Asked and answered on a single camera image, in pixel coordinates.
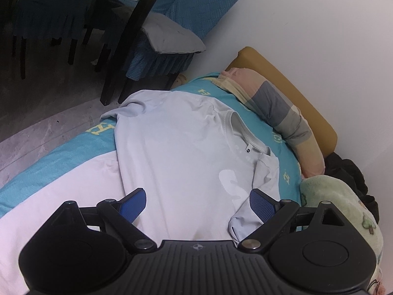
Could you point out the green printed fleece blanket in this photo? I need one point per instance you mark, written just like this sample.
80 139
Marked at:
334 190

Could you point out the plaid pillow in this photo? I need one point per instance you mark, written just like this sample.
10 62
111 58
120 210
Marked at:
270 104

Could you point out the grey seat cushion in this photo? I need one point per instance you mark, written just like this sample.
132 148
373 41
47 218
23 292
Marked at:
172 35

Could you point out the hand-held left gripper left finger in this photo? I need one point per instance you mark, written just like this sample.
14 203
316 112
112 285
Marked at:
134 203

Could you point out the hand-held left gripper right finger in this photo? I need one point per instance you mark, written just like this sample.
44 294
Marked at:
261 206

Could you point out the light grey t-shirt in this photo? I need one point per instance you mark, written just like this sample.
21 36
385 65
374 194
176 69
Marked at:
178 147

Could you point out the chair with blue cover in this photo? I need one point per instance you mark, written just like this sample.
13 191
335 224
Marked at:
46 15
196 6
107 21

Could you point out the mustard yellow cushion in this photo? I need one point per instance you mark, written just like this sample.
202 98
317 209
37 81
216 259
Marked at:
319 123

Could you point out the white-top table with black legs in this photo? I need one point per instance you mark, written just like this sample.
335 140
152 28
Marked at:
129 46

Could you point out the black clothing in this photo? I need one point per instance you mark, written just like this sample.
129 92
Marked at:
347 172

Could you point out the teal and white bed sheet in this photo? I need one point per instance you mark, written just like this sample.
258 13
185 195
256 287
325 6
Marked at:
61 159

